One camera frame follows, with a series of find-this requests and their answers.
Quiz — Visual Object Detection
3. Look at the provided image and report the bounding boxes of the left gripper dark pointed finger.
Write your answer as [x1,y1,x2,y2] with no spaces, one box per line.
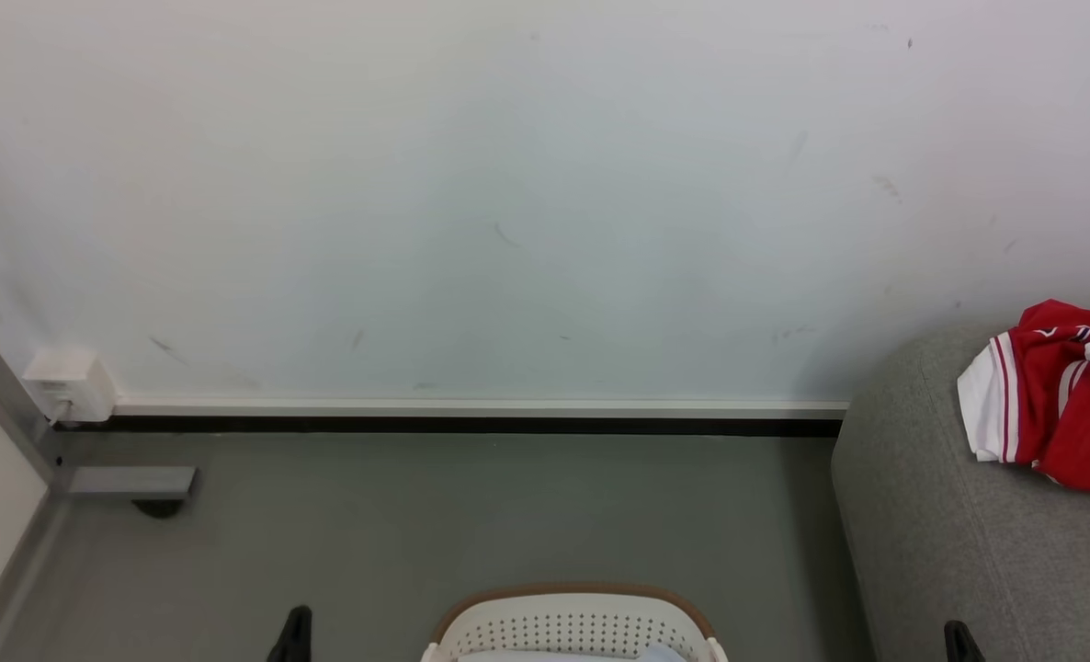
[266,604,313,662]

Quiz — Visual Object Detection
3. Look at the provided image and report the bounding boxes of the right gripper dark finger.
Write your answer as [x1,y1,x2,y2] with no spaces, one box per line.
[944,621,988,662]

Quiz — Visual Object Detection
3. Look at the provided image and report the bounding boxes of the red white basketball jersey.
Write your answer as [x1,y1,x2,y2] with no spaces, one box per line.
[956,299,1090,494]

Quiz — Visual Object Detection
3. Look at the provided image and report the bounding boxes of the white laundry basket brown rim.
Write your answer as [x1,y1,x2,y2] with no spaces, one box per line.
[420,583,729,662]

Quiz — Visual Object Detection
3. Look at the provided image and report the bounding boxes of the grey fabric sofa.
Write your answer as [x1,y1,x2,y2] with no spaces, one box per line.
[831,324,1090,662]

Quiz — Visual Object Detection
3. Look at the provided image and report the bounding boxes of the white garment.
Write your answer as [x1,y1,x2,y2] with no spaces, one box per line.
[458,642,686,662]

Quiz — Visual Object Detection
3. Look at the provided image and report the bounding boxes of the white black wall skirting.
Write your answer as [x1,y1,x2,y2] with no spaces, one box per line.
[53,395,851,439]

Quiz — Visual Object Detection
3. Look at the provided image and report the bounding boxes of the white wall socket box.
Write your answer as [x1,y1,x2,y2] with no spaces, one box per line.
[22,348,118,424]

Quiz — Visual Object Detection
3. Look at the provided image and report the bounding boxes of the grey metal frame leg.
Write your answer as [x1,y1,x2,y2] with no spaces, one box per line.
[0,301,199,503]

